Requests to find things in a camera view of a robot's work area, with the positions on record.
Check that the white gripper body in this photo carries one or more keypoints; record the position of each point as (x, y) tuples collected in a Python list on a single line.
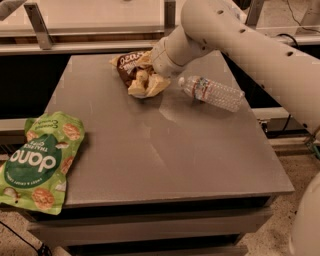
[(160, 62)]

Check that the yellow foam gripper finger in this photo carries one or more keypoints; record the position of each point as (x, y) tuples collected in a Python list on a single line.
[(144, 59), (147, 85)]

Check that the brown chip bag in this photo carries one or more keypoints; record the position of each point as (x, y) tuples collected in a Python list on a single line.
[(126, 66)]

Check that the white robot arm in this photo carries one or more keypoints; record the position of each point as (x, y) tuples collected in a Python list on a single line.
[(289, 75)]

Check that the green rice chip bag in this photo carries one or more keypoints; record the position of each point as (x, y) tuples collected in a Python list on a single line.
[(34, 176)]

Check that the clear plastic water bottle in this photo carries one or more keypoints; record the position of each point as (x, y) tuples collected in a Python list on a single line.
[(212, 92)]

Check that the grey table drawer unit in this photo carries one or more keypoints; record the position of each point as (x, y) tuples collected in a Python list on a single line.
[(197, 228)]

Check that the metal railing frame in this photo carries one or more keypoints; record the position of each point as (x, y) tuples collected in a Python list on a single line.
[(81, 27)]

